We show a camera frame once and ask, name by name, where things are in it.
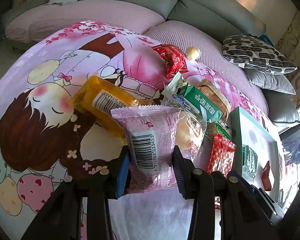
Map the red white milk biscuit packet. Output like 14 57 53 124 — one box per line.
261 161 273 191

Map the clear bread bun packet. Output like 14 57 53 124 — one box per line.
175 111 207 161

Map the pink snack packet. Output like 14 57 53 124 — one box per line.
111 105 181 194

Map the red patterned snack packet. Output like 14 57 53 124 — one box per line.
206 133 236 177

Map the green white snack packet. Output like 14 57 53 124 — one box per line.
242 145 258 183

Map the green biscuit packet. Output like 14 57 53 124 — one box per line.
179 85 223 122

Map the orange yellow snack packet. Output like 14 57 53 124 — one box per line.
71 76 154 139

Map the cracker sandwich packet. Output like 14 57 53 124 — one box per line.
197 79 231 122

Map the red shiny snack bag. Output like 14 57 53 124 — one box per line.
151 43 188 79

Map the jelly cup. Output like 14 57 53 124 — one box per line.
185 46 201 61

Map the teal shallow cardboard box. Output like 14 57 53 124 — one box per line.
230 107 280 202

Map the pink cartoon tablecloth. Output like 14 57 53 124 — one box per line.
0 21 280 239

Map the grey plain pillow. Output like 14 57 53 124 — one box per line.
244 69 296 95

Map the pink sofa seat cover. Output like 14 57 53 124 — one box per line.
2 0 268 114

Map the black white patterned pillow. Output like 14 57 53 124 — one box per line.
222 35 297 75

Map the patterned beige curtain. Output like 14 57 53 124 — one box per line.
275 11 300 112

